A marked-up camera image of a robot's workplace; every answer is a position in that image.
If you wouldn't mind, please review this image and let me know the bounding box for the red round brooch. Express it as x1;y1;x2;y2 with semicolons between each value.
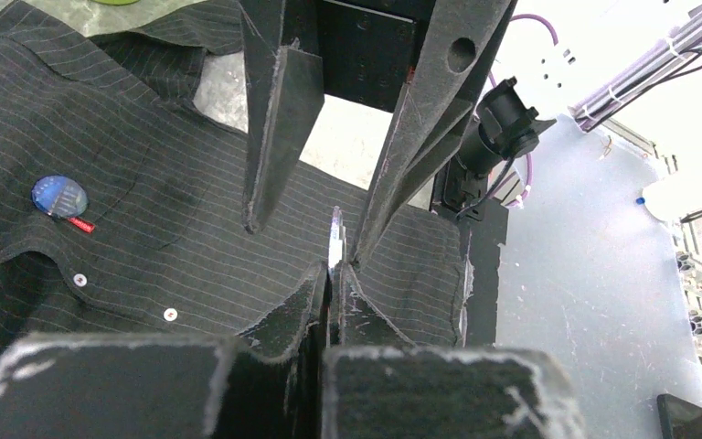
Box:
327;206;346;273

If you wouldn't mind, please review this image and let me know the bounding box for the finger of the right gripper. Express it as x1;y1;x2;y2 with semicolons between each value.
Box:
350;1;517;264
239;1;324;234

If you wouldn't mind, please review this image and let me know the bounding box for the black pinstriped shirt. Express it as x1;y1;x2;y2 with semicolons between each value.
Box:
0;0;467;402

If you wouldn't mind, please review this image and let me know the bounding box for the white round badge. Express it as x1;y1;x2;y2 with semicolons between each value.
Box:
30;175;89;219

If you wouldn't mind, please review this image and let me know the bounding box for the green plastic basin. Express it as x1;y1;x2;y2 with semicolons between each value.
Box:
92;0;140;6

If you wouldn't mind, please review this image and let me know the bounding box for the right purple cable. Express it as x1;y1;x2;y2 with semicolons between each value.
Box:
487;13;560;211

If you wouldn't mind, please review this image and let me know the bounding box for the black base beam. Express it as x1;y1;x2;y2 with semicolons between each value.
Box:
454;198;508;348

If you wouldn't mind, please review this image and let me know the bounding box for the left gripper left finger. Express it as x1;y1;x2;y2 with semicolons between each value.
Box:
0;262;328;438

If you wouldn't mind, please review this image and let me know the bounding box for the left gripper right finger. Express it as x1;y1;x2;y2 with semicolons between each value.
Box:
320;262;587;438

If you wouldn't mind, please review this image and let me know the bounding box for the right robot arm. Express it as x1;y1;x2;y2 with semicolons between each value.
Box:
239;1;548;263

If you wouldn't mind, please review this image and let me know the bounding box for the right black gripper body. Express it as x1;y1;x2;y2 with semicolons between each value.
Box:
285;0;435;112

